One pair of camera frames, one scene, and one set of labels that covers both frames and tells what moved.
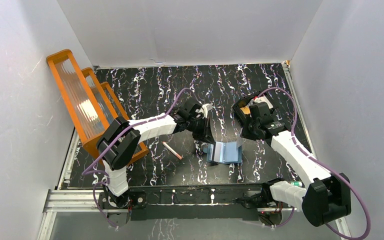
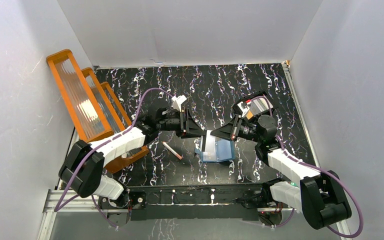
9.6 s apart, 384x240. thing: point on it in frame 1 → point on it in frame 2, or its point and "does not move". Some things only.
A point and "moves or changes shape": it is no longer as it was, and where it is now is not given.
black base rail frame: x=241 y=203 does not move
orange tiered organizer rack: x=92 y=106 does not move
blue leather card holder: x=224 y=152 moves or changes shape
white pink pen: x=171 y=150 does not move
